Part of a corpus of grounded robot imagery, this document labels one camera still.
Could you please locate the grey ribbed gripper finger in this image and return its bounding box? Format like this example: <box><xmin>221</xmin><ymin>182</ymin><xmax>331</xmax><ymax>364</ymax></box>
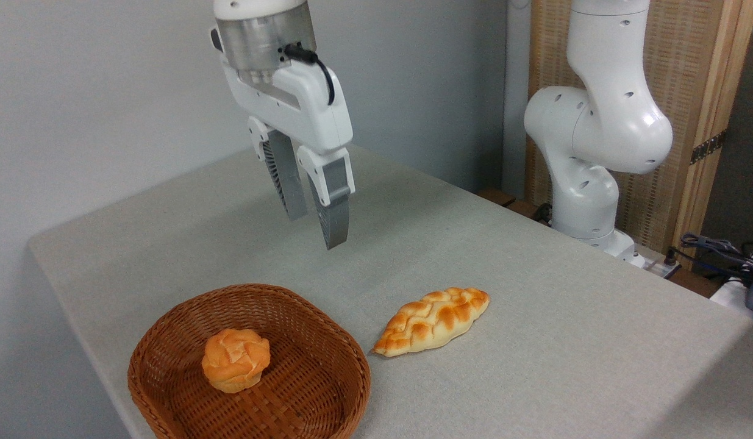
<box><xmin>296</xmin><ymin>145</ymin><xmax>357</xmax><ymax>251</ymax></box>
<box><xmin>248</xmin><ymin>115</ymin><xmax>309</xmax><ymax>222</ymax></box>

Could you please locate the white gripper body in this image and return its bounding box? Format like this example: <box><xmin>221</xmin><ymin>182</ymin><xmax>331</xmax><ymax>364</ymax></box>
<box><xmin>220</xmin><ymin>59</ymin><xmax>354</xmax><ymax>156</ymax></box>

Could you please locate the round knotted bread roll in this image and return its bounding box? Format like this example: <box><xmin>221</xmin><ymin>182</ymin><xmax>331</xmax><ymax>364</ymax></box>
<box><xmin>201</xmin><ymin>327</ymin><xmax>272</xmax><ymax>394</ymax></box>

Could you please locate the long braided bread loaf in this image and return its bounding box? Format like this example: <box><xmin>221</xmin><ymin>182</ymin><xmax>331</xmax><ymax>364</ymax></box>
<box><xmin>370</xmin><ymin>286</ymin><xmax>492</xmax><ymax>359</ymax></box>

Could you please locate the brown wicker basket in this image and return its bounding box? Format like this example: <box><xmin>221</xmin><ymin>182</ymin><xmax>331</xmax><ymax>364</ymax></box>
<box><xmin>127</xmin><ymin>282</ymin><xmax>372</xmax><ymax>439</ymax></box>

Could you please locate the grey tablecloth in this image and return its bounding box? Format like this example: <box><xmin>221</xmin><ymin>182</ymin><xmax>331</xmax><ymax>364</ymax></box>
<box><xmin>27</xmin><ymin>144</ymin><xmax>753</xmax><ymax>439</ymax></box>

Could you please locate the dark metal screen hinge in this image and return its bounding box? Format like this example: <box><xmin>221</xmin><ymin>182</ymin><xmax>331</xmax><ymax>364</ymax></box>
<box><xmin>690</xmin><ymin>129</ymin><xmax>728</xmax><ymax>166</ymax></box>

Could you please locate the wooden woven folding screen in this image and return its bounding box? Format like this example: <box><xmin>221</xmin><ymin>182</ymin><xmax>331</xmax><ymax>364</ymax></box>
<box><xmin>525</xmin><ymin>0</ymin><xmax>753</xmax><ymax>270</ymax></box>

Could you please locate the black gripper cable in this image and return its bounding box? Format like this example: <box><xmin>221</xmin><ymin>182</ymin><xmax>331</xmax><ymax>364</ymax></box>
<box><xmin>282</xmin><ymin>42</ymin><xmax>337</xmax><ymax>106</ymax></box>

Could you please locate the bundle of dark cables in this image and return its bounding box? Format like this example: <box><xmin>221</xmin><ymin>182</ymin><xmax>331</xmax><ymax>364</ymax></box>
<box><xmin>665</xmin><ymin>231</ymin><xmax>753</xmax><ymax>288</ymax></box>

